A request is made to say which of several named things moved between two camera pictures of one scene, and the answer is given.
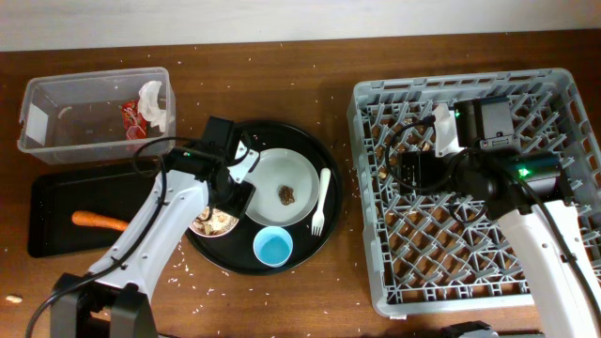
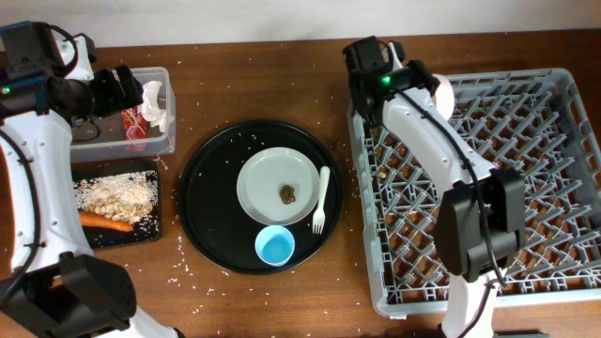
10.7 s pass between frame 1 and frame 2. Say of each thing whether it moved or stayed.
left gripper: moved
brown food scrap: stayed
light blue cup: stayed
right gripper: moved
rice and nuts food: moved
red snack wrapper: stayed
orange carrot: stayed
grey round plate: stayed
